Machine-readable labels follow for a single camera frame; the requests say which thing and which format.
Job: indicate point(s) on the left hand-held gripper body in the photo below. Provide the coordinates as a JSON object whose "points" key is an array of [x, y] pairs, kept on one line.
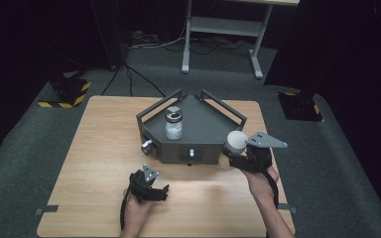
{"points": [[141, 185]]}

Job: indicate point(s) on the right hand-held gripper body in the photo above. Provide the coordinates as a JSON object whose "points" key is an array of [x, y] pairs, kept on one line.
{"points": [[259, 153]]}

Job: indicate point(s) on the grey corner shelf rack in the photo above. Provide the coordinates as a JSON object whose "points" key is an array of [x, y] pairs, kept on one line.
{"points": [[205, 132]]}

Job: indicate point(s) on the person's left hand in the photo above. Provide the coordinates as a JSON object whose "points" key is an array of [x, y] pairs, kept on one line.
{"points": [[139, 207]]}

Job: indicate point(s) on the person's right hand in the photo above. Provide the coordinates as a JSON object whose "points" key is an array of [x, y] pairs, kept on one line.
{"points": [[259, 185]]}

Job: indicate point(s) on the glass jar of white powder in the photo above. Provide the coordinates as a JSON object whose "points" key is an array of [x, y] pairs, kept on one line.
{"points": [[173, 127]]}

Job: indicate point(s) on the black yellow striped stand base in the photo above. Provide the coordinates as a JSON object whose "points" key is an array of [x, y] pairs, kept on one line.
{"points": [[299, 107], [67, 92]]}

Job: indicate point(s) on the grey tape strip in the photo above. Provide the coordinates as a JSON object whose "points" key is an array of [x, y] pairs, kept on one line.
{"points": [[48, 209], [287, 208]]}

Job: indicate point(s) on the white metal table frame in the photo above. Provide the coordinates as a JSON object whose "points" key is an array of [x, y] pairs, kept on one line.
{"points": [[225, 28]]}

